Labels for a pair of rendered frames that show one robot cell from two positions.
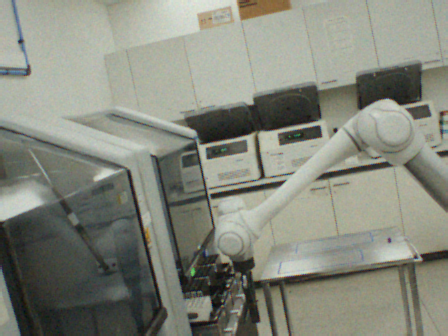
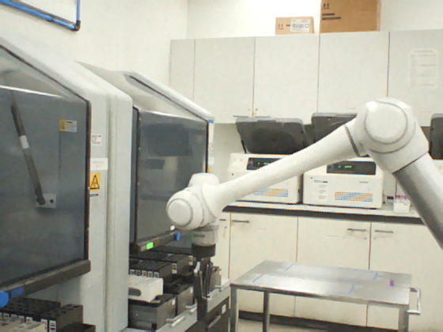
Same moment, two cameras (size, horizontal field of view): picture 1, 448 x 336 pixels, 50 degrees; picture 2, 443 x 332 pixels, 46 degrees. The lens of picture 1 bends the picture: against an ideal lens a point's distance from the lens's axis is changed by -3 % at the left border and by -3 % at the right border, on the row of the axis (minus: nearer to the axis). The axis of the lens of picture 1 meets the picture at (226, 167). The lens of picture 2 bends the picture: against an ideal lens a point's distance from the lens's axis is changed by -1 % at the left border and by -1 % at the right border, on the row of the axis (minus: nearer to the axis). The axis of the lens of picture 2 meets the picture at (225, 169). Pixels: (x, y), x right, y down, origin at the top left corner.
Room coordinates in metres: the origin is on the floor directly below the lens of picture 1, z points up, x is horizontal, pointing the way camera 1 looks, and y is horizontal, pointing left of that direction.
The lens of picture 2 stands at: (0.06, -0.28, 1.29)
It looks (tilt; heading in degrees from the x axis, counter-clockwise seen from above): 2 degrees down; 8
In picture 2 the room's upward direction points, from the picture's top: 2 degrees clockwise
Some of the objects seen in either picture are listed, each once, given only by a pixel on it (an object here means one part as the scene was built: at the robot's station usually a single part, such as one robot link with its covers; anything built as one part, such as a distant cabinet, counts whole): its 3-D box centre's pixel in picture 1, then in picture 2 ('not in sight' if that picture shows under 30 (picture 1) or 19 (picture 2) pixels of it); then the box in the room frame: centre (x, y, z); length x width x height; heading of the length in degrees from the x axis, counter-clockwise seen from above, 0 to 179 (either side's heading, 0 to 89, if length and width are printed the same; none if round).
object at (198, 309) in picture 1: (169, 314); (115, 286); (1.69, 0.31, 0.83); 0.30 x 0.10 x 0.06; 80
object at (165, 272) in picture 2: (203, 290); (163, 275); (1.82, 0.18, 0.85); 0.12 x 0.02 x 0.06; 170
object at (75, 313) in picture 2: not in sight; (66, 322); (1.28, 0.28, 0.85); 0.12 x 0.02 x 0.06; 170
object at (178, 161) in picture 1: (126, 188); (116, 149); (1.94, 0.40, 1.28); 0.61 x 0.51 x 0.63; 170
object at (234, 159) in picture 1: (225, 143); (271, 159); (4.27, -0.04, 1.22); 0.62 x 0.56 x 0.64; 168
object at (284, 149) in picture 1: (292, 127); (346, 159); (4.17, -0.61, 1.24); 0.62 x 0.56 x 0.69; 170
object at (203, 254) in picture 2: (245, 270); (203, 258); (1.64, 0.01, 0.96); 0.08 x 0.07 x 0.09; 170
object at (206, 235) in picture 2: (240, 250); (203, 234); (1.64, 0.01, 1.03); 0.09 x 0.09 x 0.06
